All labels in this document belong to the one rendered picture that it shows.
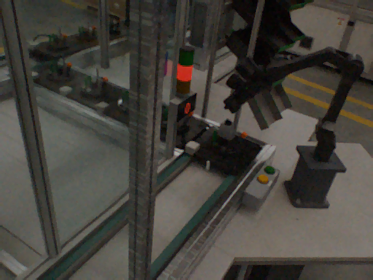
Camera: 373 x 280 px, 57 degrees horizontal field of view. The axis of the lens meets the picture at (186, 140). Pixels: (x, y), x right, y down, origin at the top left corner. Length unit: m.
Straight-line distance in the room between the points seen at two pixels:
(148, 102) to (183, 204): 0.87
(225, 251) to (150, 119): 0.85
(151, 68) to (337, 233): 1.15
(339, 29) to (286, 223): 4.26
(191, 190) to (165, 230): 0.21
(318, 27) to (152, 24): 5.15
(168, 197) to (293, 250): 0.47
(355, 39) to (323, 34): 0.44
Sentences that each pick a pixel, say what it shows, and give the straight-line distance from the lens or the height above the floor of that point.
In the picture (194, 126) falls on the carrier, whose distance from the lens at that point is 1.57.
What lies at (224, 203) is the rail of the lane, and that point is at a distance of 1.22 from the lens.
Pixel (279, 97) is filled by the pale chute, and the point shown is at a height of 1.04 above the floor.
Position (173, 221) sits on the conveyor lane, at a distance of 1.20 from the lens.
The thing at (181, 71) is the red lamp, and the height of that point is 1.34.
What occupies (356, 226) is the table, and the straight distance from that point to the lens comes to 1.50.
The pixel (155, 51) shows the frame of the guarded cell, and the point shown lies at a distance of 0.39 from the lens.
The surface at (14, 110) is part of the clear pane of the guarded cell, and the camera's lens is 0.30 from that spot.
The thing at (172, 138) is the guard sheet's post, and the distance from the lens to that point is 1.32.
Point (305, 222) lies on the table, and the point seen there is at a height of 0.86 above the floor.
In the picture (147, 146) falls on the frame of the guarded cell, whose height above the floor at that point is 1.54.
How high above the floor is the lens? 1.80
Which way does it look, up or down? 34 degrees down
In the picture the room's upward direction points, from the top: 7 degrees clockwise
